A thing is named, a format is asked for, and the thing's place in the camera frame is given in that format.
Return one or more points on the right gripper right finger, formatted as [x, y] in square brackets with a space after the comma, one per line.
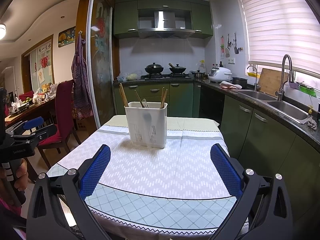
[262, 209]

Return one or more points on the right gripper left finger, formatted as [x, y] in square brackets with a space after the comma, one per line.
[46, 219]

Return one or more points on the light bamboo chopstick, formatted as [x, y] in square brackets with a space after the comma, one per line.
[122, 94]
[162, 96]

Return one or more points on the white plastic utensil holder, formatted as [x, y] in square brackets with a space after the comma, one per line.
[156, 135]

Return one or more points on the curved bamboo chopstick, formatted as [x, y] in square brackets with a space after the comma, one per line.
[139, 99]

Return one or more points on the brown wooden chopstick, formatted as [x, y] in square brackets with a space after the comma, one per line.
[165, 95]

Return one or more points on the left hand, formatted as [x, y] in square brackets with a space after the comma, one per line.
[22, 178]

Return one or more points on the cluttered dining table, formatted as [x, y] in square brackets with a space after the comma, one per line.
[31, 110]

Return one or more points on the green lower cabinets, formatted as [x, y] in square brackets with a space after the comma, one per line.
[259, 137]

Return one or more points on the green cabinets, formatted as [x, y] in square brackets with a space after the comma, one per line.
[259, 137]
[126, 15]

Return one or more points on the red wooden chair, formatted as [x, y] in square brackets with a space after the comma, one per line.
[65, 123]

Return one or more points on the purple hanging apron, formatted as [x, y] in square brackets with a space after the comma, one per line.
[81, 94]

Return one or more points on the patterned white tablecloth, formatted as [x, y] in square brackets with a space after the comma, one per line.
[151, 193]

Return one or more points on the steel sink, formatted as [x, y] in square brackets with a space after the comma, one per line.
[292, 112]

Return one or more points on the glass sliding door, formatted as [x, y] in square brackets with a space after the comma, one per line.
[99, 60]

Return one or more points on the metal fork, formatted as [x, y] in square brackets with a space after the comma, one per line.
[147, 119]

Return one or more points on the black bowl on counter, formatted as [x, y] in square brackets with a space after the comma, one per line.
[240, 81]

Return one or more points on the wooden cutting board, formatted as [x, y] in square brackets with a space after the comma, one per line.
[269, 81]

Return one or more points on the clear plastic spoon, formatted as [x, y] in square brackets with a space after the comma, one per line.
[145, 103]

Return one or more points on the pink white cloth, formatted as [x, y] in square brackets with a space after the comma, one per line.
[228, 85]

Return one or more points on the white rice cooker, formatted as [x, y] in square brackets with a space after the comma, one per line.
[219, 74]

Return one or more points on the gas stove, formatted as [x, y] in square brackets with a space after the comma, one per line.
[171, 76]

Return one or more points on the small black pot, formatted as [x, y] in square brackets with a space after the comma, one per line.
[198, 74]

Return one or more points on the black wok with lid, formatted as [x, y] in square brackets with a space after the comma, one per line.
[154, 68]

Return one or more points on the green upper cabinets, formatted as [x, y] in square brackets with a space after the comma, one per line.
[126, 15]

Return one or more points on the steel range hood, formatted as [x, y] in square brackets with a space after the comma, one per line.
[165, 24]

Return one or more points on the white window blind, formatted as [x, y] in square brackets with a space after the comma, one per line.
[279, 27]

